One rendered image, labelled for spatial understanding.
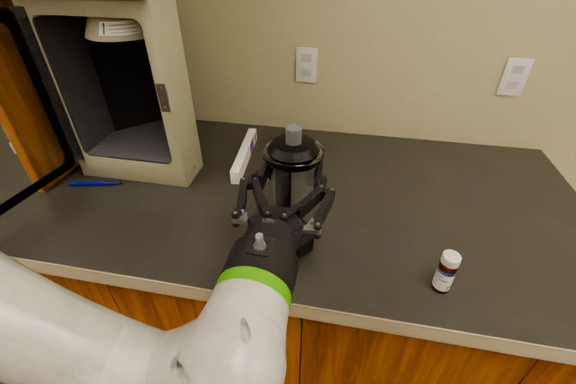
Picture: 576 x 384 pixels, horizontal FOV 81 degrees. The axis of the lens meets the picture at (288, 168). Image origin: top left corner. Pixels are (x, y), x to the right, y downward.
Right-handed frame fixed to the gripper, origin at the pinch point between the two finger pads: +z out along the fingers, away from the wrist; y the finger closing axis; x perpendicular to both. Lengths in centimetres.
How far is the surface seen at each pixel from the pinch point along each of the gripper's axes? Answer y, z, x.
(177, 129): 32.0, 18.2, 4.1
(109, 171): 55, 17, 19
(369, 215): -16.8, 15.4, 21.1
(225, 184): 22.2, 20.8, 21.4
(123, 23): 42, 21, -20
